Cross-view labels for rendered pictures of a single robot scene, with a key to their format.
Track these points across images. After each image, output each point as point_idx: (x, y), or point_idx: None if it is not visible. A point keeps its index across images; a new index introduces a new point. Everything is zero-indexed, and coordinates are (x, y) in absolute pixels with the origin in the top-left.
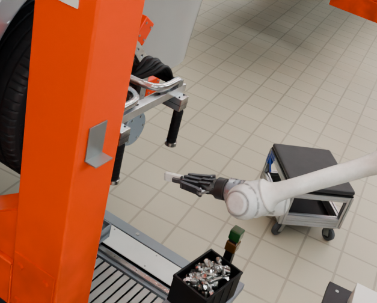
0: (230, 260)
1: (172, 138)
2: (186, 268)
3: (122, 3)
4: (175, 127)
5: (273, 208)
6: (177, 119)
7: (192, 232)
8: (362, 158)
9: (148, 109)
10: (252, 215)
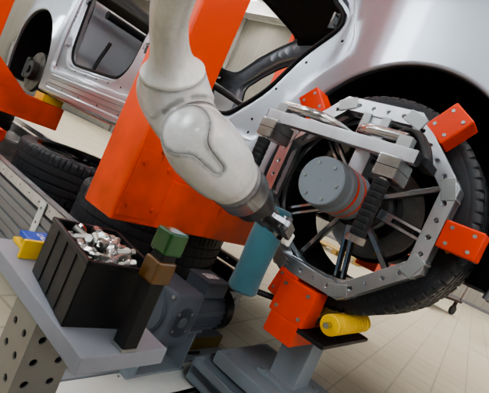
0: (132, 296)
1: (352, 223)
2: (125, 242)
3: None
4: (362, 203)
5: (143, 72)
6: (368, 189)
7: None
8: None
9: (325, 135)
10: (136, 82)
